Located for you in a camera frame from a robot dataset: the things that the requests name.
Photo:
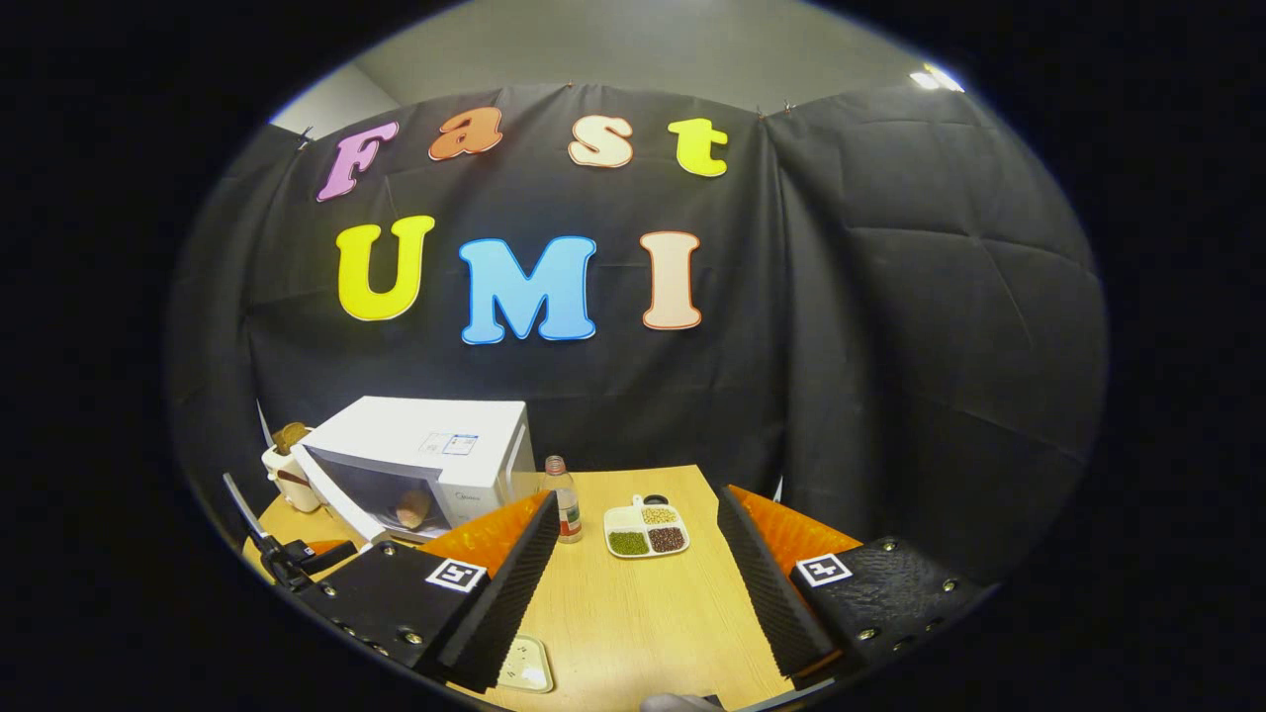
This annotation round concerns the small ceiling light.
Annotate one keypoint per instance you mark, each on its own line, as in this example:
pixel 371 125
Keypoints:
pixel 937 77

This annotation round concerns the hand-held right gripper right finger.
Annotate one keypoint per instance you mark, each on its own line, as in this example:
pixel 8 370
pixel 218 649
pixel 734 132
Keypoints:
pixel 771 593

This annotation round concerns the pinkish bread bun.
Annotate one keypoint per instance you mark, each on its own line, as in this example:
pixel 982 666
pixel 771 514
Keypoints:
pixel 413 510

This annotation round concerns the black backdrop cloth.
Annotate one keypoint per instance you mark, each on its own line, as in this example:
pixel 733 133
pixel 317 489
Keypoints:
pixel 890 346

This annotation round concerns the brown toast slice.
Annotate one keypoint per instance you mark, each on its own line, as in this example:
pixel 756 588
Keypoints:
pixel 291 437

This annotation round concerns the small cream tray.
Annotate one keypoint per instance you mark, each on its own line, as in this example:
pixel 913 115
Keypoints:
pixel 529 667

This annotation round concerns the white toaster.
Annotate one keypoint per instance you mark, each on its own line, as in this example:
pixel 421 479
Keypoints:
pixel 287 485

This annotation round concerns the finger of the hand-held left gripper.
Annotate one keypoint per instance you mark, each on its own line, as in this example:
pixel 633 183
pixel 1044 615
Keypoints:
pixel 331 556

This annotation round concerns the white divided plate with beans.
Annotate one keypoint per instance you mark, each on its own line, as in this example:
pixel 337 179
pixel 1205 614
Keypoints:
pixel 646 529

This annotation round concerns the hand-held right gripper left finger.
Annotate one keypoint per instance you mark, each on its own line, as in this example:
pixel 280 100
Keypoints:
pixel 504 603

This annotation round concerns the clear bottle with red label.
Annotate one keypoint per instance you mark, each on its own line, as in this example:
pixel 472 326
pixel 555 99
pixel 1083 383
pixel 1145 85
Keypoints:
pixel 566 509

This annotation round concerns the white microwave oven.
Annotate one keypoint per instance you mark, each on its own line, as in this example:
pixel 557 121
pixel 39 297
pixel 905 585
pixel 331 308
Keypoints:
pixel 415 420

